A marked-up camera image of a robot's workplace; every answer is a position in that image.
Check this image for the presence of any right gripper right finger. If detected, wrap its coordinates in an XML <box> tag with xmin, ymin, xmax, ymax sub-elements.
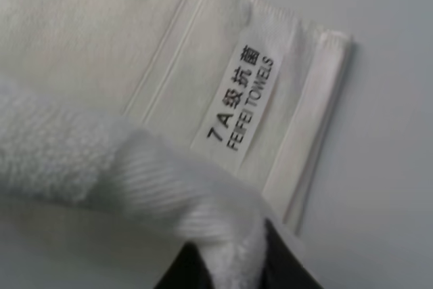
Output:
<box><xmin>260</xmin><ymin>220</ymin><xmax>313</xmax><ymax>289</ymax></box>

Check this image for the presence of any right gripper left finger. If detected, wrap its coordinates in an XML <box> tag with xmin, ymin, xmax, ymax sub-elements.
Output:
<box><xmin>158</xmin><ymin>242</ymin><xmax>214</xmax><ymax>289</ymax></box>

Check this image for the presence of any white towel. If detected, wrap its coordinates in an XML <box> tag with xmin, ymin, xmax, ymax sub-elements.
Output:
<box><xmin>1</xmin><ymin>0</ymin><xmax>352</xmax><ymax>288</ymax></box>

